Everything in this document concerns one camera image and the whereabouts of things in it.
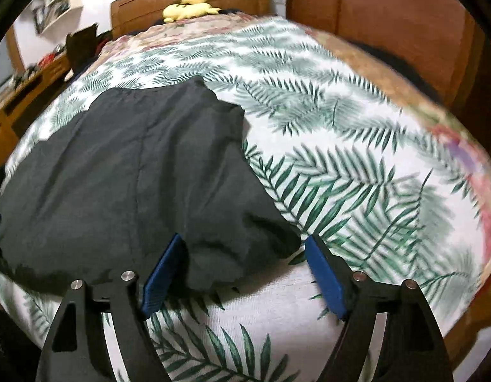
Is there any floral quilt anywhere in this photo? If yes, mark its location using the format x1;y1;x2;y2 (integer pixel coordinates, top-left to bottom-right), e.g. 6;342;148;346
98;12;491;287

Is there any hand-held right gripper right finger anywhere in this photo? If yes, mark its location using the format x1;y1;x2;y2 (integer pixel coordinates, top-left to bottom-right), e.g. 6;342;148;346
304;234;455;382

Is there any wooden desk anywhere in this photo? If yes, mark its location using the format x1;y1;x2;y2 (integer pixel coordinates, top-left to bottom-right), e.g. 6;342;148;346
0;53;75;164

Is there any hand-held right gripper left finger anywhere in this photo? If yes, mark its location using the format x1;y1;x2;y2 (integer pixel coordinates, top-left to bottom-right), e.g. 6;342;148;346
34;233;186;382

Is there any wooden wardrobe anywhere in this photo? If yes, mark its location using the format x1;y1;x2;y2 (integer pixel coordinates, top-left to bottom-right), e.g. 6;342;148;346
283;0;485;116

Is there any wooden headboard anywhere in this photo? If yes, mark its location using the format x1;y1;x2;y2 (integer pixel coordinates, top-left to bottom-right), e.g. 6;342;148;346
110;0;272;40

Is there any leaf print blanket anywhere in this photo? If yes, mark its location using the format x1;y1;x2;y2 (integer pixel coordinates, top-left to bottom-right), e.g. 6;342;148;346
0;16;489;382

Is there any black jacket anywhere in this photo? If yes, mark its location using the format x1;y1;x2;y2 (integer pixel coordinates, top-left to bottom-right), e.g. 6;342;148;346
0;77;302;292

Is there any white wall shelf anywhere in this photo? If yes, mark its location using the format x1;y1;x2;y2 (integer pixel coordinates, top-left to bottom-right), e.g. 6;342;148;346
31;0;73;34

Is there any yellow plush toy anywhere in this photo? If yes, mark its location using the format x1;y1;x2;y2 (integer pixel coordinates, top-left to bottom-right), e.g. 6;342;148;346
162;0;220;23

